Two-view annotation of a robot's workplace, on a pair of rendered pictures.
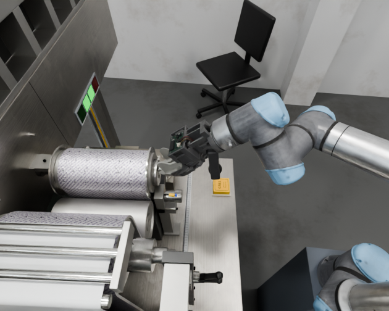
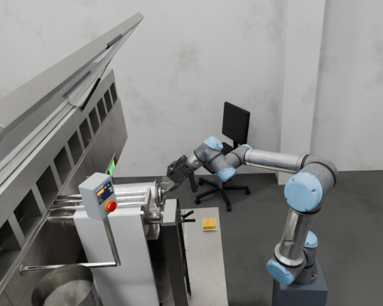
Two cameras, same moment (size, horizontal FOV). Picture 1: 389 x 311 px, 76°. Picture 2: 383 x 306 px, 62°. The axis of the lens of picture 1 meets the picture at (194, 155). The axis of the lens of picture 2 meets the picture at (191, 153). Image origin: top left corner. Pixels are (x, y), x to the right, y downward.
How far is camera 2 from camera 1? 0.88 m
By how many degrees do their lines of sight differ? 24
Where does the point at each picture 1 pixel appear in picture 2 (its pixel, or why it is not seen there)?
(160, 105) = not seen: hidden behind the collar
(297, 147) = (229, 159)
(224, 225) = (212, 248)
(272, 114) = (212, 144)
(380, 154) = (265, 156)
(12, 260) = not seen: hidden behind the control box
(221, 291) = (211, 286)
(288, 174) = (226, 172)
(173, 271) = (169, 201)
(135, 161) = (148, 185)
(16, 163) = not seen: hidden behind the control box
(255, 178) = (258, 252)
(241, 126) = (200, 152)
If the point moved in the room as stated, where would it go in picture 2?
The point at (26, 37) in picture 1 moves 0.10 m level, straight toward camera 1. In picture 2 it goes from (89, 129) to (96, 135)
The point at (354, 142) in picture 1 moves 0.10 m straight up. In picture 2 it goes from (255, 154) to (255, 133)
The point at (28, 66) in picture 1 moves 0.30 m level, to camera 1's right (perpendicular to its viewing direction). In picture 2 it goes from (89, 142) to (148, 137)
